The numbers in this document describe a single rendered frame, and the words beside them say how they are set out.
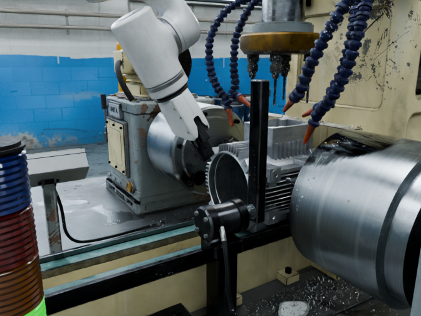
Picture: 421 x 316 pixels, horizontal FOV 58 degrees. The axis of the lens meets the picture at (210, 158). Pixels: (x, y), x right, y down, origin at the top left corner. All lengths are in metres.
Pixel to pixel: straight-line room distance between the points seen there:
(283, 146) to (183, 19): 0.33
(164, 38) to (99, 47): 5.56
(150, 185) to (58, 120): 5.10
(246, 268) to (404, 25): 0.59
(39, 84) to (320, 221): 5.80
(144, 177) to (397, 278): 0.83
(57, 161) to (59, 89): 5.34
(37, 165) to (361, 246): 0.65
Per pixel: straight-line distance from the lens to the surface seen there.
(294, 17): 0.83
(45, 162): 0.89
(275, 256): 0.88
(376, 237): 0.54
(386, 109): 0.91
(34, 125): 6.26
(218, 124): 1.02
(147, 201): 1.23
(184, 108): 0.74
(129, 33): 0.71
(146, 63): 0.72
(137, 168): 1.20
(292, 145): 0.84
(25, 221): 0.34
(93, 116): 6.31
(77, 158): 0.90
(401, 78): 0.90
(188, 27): 0.76
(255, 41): 0.79
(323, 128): 0.86
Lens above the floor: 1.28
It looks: 14 degrees down
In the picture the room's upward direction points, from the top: straight up
